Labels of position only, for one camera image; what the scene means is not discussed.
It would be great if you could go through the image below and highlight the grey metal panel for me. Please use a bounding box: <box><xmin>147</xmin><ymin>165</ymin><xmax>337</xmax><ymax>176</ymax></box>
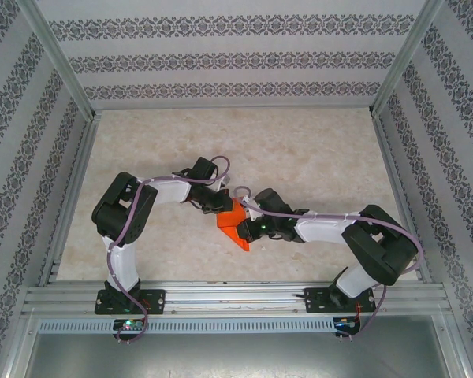
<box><xmin>23</xmin><ymin>314</ymin><xmax>464</xmax><ymax>378</ymax></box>

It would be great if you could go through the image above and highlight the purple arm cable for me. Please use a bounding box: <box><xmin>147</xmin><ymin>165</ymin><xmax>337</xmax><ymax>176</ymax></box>
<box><xmin>106</xmin><ymin>155</ymin><xmax>233</xmax><ymax>343</ymax></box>
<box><xmin>233</xmin><ymin>185</ymin><xmax>425</xmax><ymax>339</ymax></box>

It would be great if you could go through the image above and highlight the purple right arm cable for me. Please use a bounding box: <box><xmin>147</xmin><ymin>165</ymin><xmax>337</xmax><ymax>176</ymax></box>
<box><xmin>233</xmin><ymin>185</ymin><xmax>425</xmax><ymax>339</ymax></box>

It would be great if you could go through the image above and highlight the controller board with leds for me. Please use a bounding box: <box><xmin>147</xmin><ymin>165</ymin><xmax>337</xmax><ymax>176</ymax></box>
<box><xmin>113</xmin><ymin>318</ymin><xmax>145</xmax><ymax>334</ymax></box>
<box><xmin>334</xmin><ymin>317</ymin><xmax>362</xmax><ymax>334</ymax></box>

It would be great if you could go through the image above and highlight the aluminium side rail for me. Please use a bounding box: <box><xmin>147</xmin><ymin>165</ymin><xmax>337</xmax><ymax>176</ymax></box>
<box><xmin>372</xmin><ymin>112</ymin><xmax>433</xmax><ymax>284</ymax></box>
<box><xmin>37</xmin><ymin>111</ymin><xmax>103</xmax><ymax>287</ymax></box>

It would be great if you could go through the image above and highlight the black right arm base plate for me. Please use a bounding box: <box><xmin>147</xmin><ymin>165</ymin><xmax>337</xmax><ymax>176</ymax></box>
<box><xmin>305</xmin><ymin>286</ymin><xmax>378</xmax><ymax>315</ymax></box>

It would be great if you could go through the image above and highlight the aluminium mounting rail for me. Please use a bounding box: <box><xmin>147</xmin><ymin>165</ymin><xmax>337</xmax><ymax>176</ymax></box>
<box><xmin>21</xmin><ymin>280</ymin><xmax>453</xmax><ymax>316</ymax></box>

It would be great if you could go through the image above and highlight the orange paper sheet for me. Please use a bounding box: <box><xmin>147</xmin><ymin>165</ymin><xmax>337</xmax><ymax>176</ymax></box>
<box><xmin>215</xmin><ymin>198</ymin><xmax>254</xmax><ymax>254</ymax></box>

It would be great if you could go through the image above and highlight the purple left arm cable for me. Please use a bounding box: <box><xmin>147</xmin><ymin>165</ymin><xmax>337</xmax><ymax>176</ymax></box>
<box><xmin>106</xmin><ymin>155</ymin><xmax>233</xmax><ymax>343</ymax></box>

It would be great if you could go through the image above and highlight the right controller board with LEDs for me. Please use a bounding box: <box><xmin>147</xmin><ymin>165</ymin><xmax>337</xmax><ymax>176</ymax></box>
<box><xmin>334</xmin><ymin>317</ymin><xmax>362</xmax><ymax>334</ymax></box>

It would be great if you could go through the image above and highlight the left controller board with LEDs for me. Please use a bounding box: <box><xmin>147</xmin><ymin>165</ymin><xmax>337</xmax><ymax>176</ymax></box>
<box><xmin>113</xmin><ymin>318</ymin><xmax>145</xmax><ymax>334</ymax></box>

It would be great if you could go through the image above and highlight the aluminium frame post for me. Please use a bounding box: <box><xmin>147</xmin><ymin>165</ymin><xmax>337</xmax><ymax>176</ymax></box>
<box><xmin>368</xmin><ymin>0</ymin><xmax>446</xmax><ymax>117</ymax></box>
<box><xmin>15</xmin><ymin>0</ymin><xmax>98</xmax><ymax>121</ymax></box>

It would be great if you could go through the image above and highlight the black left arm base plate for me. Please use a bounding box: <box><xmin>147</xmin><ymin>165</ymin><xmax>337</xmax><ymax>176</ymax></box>
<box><xmin>94</xmin><ymin>289</ymin><xmax>166</xmax><ymax>316</ymax></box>

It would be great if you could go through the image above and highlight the aluminium frame bar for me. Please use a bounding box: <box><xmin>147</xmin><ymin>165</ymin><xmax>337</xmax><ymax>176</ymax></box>
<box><xmin>0</xmin><ymin>310</ymin><xmax>39</xmax><ymax>378</ymax></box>
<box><xmin>433</xmin><ymin>313</ymin><xmax>473</xmax><ymax>378</ymax></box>

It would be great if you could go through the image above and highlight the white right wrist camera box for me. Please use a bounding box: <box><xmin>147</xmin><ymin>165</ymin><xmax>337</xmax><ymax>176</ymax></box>
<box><xmin>242</xmin><ymin>195</ymin><xmax>262</xmax><ymax>221</ymax></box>

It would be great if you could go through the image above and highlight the grey slotted cable duct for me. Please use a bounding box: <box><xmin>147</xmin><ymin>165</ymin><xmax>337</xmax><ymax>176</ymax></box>
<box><xmin>37</xmin><ymin>317</ymin><xmax>336</xmax><ymax>335</ymax></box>

